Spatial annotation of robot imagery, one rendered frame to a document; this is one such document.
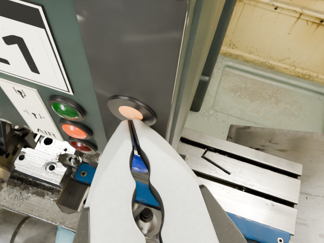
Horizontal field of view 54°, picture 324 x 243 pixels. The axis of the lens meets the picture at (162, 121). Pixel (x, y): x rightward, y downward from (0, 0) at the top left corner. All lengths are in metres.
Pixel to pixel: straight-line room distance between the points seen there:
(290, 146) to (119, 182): 1.25
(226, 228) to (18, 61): 0.14
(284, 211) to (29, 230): 0.76
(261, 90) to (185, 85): 1.51
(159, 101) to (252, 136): 1.27
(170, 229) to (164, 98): 0.06
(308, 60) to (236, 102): 0.38
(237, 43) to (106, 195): 1.49
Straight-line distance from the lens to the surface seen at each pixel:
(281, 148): 1.39
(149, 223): 0.62
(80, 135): 0.25
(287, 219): 1.10
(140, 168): 0.26
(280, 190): 1.12
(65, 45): 0.16
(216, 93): 1.56
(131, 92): 0.17
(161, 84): 0.15
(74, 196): 0.71
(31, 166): 1.01
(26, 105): 0.26
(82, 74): 0.18
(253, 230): 0.71
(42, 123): 0.28
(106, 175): 0.17
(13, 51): 0.19
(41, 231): 0.68
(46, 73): 0.19
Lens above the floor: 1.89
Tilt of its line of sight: 63 degrees down
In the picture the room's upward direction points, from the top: 7 degrees clockwise
